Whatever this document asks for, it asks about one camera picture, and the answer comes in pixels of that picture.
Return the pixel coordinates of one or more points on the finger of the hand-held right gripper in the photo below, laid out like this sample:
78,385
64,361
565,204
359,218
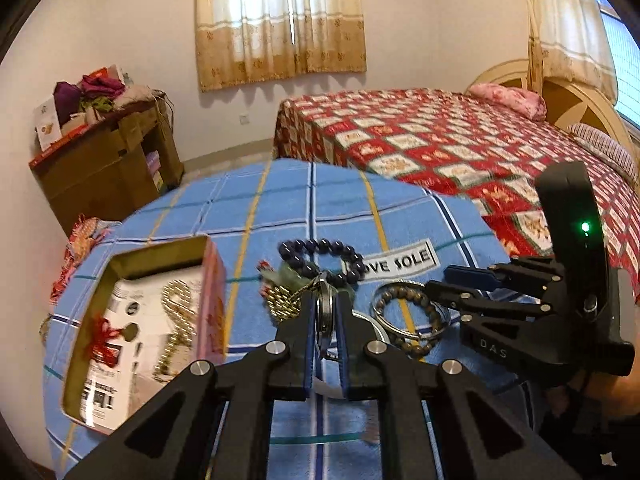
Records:
450,297
465,275

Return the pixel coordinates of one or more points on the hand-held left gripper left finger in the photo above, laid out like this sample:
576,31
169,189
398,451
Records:
307,345

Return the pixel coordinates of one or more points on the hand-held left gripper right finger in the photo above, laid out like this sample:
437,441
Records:
342,347

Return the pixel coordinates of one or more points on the thin silver bangle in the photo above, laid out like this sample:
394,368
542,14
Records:
382,321

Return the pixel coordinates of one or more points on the pink tin box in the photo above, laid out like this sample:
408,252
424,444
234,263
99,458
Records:
215,300

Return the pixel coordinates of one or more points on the white cloth label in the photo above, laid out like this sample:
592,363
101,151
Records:
400,260

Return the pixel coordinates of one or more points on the striped pillow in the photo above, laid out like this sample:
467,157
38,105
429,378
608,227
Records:
605,147

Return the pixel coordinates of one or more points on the cream wooden headboard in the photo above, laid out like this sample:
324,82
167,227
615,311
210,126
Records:
575,95

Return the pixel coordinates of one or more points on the red patterned bedspread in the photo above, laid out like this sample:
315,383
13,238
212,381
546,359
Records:
425,135

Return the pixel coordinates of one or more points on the pink pillow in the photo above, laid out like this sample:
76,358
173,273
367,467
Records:
510,97

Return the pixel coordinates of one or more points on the blue plaid blanket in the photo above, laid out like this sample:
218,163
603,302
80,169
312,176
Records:
225,210

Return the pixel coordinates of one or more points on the printed paper sheet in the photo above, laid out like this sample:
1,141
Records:
130,400

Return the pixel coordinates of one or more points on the window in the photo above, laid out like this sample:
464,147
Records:
625,60

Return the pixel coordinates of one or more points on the red knot ornament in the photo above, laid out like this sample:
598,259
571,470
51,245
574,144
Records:
102,337

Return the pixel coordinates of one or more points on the beige patterned curtain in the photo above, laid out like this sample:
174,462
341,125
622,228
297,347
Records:
280,35
565,25

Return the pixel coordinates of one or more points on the stack of small boxes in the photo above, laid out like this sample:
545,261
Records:
155,172

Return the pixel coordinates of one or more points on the red patterned cloth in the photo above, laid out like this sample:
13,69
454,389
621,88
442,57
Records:
80,245

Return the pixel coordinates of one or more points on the brown wooden desk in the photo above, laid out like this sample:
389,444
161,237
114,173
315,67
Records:
90,175

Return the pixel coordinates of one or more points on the beige cloth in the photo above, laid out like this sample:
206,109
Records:
135,96

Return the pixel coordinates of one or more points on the flat red box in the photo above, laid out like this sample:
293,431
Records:
55,154

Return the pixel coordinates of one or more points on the olive green cloth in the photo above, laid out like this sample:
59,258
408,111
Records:
97,104

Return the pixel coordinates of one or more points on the magenta cloth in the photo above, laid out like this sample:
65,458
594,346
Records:
102,85

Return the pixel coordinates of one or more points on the white cardboard box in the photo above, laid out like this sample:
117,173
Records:
47,125

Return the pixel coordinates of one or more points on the orange box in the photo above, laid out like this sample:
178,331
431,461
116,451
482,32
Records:
102,71

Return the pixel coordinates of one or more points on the purple cloth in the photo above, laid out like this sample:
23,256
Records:
67,100

